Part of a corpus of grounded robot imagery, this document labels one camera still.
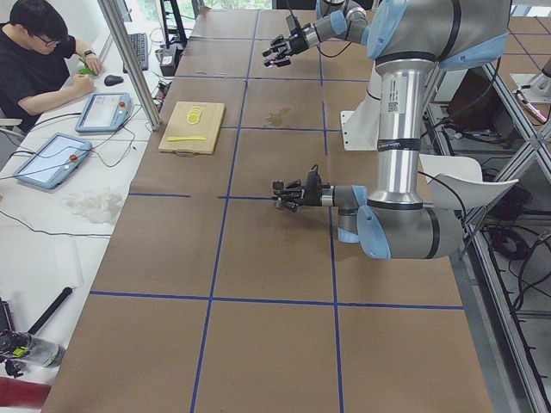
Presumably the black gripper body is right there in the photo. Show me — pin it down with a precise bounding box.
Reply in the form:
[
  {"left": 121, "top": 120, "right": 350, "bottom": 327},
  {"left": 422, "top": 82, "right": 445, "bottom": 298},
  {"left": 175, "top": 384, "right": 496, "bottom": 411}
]
[
  {"left": 300, "top": 186, "right": 322, "bottom": 207},
  {"left": 288, "top": 33, "right": 310, "bottom": 53}
]

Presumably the steel jigger measuring cup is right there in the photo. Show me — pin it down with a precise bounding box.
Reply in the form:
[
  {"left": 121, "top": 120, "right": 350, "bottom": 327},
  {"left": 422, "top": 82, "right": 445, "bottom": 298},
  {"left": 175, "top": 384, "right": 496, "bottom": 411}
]
[{"left": 272, "top": 180, "right": 285, "bottom": 209}]

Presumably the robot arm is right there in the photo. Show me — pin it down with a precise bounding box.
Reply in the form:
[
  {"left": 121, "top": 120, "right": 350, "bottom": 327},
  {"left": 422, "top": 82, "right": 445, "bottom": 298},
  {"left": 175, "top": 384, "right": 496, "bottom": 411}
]
[
  {"left": 263, "top": 1, "right": 511, "bottom": 259},
  {"left": 263, "top": 0, "right": 374, "bottom": 67}
]

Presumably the bamboo cutting board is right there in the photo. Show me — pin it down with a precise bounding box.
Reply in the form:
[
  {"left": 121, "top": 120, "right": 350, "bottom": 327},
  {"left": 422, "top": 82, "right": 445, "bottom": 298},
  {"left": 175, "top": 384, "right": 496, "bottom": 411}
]
[{"left": 158, "top": 101, "right": 226, "bottom": 155}]

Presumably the yellow plastic knife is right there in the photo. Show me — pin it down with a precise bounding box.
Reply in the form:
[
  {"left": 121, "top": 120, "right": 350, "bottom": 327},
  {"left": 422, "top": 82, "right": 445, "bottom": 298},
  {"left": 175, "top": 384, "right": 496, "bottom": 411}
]
[{"left": 166, "top": 135, "right": 207, "bottom": 142}]

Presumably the black keyboard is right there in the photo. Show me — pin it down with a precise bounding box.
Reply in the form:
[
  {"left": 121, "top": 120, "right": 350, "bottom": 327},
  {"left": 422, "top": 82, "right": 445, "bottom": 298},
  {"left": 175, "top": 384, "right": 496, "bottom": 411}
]
[{"left": 128, "top": 33, "right": 149, "bottom": 71}]

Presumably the white chair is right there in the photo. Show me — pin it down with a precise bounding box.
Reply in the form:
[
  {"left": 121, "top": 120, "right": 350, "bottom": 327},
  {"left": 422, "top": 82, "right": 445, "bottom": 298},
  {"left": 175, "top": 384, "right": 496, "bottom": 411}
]
[{"left": 419, "top": 154, "right": 518, "bottom": 210}]

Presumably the black computer mouse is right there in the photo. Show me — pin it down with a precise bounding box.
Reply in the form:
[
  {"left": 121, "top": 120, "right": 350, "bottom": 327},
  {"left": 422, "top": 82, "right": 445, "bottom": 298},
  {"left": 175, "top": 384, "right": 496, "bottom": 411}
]
[{"left": 103, "top": 75, "right": 124, "bottom": 87}]

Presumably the teach pendant far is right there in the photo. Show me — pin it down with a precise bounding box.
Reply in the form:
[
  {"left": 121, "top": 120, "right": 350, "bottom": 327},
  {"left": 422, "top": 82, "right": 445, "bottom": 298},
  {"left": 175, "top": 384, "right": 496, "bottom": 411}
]
[{"left": 75, "top": 92, "right": 132, "bottom": 133}]

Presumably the teach pendant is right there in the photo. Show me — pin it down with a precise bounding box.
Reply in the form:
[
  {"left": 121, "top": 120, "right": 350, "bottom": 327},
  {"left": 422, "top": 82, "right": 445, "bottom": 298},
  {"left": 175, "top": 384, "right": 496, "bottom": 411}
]
[
  {"left": 75, "top": 92, "right": 132, "bottom": 133},
  {"left": 13, "top": 133, "right": 92, "bottom": 189}
]

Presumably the crumpled white tissue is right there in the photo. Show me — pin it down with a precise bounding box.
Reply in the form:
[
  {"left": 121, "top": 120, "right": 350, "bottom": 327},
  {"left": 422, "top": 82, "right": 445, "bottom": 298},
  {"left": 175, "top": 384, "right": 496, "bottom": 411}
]
[{"left": 64, "top": 187, "right": 124, "bottom": 224}]

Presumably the green plastic part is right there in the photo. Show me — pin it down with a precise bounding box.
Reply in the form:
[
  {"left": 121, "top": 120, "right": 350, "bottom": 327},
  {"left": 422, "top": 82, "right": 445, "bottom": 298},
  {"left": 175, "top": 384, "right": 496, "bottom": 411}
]
[{"left": 78, "top": 57, "right": 97, "bottom": 76}]

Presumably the teach pendant near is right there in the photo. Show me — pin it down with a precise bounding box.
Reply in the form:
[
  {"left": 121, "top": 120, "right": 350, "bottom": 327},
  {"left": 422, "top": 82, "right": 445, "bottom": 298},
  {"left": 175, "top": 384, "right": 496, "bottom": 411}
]
[{"left": 13, "top": 133, "right": 92, "bottom": 189}]

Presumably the seated person black shirt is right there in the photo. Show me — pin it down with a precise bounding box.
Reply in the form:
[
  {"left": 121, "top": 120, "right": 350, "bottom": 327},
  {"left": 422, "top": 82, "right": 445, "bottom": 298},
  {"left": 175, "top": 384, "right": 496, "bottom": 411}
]
[{"left": 1, "top": 0, "right": 102, "bottom": 133}]

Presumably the clear water bottle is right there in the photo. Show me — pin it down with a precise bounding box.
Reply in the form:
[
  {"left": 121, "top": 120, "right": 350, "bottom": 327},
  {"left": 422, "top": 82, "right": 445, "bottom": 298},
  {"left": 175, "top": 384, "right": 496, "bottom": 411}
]
[{"left": 1, "top": 330, "right": 65, "bottom": 368}]

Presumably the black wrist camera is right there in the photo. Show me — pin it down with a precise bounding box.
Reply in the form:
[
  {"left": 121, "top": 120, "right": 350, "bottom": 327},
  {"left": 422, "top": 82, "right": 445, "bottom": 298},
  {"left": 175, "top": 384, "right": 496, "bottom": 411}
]
[
  {"left": 286, "top": 14, "right": 301, "bottom": 36},
  {"left": 306, "top": 164, "right": 323, "bottom": 190}
]

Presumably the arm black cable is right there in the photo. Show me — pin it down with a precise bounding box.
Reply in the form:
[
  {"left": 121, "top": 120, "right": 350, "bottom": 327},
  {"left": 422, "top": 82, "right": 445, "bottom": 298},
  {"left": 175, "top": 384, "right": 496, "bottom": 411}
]
[{"left": 284, "top": 0, "right": 345, "bottom": 59}]

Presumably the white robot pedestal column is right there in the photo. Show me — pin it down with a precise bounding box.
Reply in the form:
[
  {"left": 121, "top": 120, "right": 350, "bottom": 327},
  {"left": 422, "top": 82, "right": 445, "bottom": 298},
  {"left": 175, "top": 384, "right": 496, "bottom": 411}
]
[{"left": 341, "top": 65, "right": 381, "bottom": 151}]

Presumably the aluminium frame post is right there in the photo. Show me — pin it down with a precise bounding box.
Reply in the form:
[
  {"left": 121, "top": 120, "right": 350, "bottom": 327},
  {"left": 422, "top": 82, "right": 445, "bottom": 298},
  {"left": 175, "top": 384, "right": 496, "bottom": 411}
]
[{"left": 97, "top": 0, "right": 161, "bottom": 131}]

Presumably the black handle tool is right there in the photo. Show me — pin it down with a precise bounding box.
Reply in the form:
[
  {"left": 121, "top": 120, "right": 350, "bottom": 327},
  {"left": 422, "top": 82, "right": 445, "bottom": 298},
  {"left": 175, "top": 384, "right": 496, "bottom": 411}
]
[{"left": 28, "top": 287, "right": 73, "bottom": 335}]

